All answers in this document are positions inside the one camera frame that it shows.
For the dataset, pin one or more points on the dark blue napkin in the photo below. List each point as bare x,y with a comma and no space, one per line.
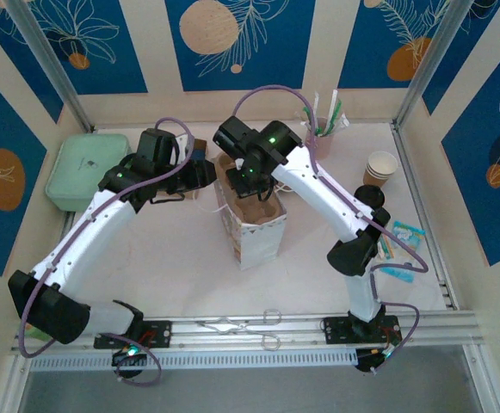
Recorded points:
199,155

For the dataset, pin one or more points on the brown pulp cup carrier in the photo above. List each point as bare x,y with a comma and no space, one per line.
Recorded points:
258,213

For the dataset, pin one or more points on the white paper takeout bag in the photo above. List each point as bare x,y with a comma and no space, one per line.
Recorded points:
258,249

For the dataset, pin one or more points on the black plastic cup lid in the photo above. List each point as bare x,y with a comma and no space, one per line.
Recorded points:
368,193

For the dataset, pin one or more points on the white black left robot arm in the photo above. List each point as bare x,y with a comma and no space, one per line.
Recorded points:
86,245

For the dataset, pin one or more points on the green drinking straw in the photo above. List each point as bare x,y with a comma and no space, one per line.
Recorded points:
338,109
306,112

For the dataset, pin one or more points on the pink straw holder cup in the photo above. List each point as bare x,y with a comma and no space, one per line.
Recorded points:
325,148

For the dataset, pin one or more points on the mint green lunch bag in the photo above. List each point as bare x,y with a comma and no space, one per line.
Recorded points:
77,172

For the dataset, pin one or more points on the metal tongs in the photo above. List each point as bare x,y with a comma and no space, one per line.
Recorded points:
244,327

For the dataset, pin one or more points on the teal white packet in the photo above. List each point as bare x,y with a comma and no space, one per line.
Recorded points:
409,234

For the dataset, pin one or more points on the light blue packet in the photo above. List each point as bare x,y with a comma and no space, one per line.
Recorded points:
398,274

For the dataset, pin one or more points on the black controller board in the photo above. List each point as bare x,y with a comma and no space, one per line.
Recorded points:
122,359
368,361

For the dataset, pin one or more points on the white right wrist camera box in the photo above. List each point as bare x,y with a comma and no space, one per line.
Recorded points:
239,163

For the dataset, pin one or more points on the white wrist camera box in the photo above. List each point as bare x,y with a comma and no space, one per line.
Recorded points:
239,163
185,146

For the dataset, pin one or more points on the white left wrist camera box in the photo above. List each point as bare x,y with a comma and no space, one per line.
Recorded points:
185,146

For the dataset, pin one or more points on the aluminium frame post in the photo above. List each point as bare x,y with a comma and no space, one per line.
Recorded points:
431,64
52,64

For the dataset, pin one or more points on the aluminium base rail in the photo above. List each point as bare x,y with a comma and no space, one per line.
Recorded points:
297,329

